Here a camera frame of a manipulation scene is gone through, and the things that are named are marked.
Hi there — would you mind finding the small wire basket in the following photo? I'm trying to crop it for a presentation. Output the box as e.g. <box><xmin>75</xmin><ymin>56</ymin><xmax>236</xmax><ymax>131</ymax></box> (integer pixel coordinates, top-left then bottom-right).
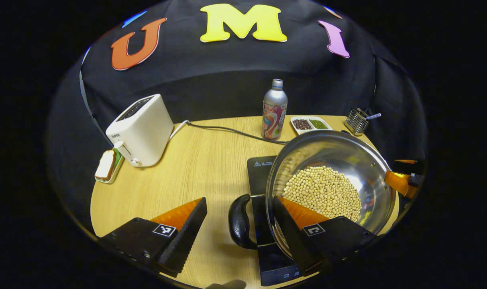
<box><xmin>344</xmin><ymin>108</ymin><xmax>382</xmax><ymax>136</ymax></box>

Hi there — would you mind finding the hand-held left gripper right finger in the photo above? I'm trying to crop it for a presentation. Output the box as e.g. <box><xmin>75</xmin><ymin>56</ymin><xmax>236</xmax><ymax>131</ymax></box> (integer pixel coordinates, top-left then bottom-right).
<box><xmin>272</xmin><ymin>196</ymin><xmax>378</xmax><ymax>277</ymax></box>

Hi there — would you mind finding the white toaster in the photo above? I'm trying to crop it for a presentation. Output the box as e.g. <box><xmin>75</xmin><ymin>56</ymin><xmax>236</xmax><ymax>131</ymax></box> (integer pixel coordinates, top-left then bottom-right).
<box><xmin>106</xmin><ymin>94</ymin><xmax>174</xmax><ymax>167</ymax></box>

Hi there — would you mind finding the pile of soybeans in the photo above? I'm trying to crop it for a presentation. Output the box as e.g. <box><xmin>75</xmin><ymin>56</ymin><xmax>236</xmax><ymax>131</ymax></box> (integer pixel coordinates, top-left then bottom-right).
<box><xmin>282</xmin><ymin>166</ymin><xmax>362</xmax><ymax>223</ymax></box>

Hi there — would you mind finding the black power cable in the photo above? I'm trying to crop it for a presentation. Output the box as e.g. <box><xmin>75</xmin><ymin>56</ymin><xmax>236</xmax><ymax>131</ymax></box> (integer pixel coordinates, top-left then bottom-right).
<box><xmin>187</xmin><ymin>122</ymin><xmax>288</xmax><ymax>144</ymax></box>

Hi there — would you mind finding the white toaster cable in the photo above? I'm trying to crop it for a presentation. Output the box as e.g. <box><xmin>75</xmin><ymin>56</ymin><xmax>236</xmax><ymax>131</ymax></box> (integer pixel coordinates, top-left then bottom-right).
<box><xmin>170</xmin><ymin>120</ymin><xmax>190</xmax><ymax>139</ymax></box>

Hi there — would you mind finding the small white sandwich tray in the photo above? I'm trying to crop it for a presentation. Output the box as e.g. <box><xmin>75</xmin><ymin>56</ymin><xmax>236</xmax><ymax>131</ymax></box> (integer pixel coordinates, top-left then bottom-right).
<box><xmin>95</xmin><ymin>148</ymin><xmax>124</xmax><ymax>184</ymax></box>

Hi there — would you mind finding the silver colourful drink bottle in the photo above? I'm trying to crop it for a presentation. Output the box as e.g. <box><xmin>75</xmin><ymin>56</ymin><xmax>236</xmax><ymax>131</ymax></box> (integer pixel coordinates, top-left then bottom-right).
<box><xmin>262</xmin><ymin>79</ymin><xmax>288</xmax><ymax>140</ymax></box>

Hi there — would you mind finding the stainless steel pot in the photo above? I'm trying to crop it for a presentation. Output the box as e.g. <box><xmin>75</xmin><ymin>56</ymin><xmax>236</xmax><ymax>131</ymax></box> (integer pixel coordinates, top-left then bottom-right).
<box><xmin>228</xmin><ymin>130</ymin><xmax>397</xmax><ymax>259</ymax></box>

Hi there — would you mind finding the toast sandwich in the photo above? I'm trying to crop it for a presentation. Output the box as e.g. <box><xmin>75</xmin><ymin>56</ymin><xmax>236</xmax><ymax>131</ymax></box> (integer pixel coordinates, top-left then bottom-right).
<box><xmin>95</xmin><ymin>150</ymin><xmax>116</xmax><ymax>181</ymax></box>

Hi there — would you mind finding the white divided bean dish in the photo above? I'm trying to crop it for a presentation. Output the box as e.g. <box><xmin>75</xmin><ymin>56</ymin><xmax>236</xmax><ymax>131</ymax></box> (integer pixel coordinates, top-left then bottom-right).
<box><xmin>290</xmin><ymin>116</ymin><xmax>333</xmax><ymax>135</ymax></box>

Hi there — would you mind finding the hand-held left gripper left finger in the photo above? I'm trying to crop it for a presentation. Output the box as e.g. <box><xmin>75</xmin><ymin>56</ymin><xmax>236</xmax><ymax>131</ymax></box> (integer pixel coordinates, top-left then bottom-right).
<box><xmin>99</xmin><ymin>197</ymin><xmax>208</xmax><ymax>278</ymax></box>

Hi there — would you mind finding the black induction cooktop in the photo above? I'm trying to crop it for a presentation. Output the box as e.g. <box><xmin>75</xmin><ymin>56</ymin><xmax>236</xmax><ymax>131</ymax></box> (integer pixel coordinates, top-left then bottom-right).
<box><xmin>247</xmin><ymin>156</ymin><xmax>320</xmax><ymax>286</ymax></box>

